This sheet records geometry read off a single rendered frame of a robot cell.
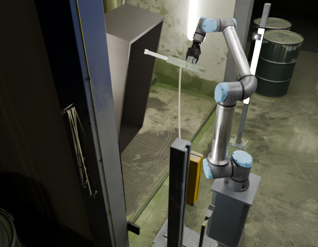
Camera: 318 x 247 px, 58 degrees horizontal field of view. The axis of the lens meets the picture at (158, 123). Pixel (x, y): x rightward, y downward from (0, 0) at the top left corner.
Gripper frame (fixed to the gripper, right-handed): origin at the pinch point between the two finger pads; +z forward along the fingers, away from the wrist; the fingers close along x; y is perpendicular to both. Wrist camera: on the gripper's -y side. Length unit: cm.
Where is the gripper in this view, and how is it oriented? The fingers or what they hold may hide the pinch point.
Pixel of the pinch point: (188, 67)
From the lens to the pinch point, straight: 221.1
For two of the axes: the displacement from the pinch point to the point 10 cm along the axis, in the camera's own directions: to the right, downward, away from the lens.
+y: -1.9, -3.2, 9.3
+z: -3.4, 9.1, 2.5
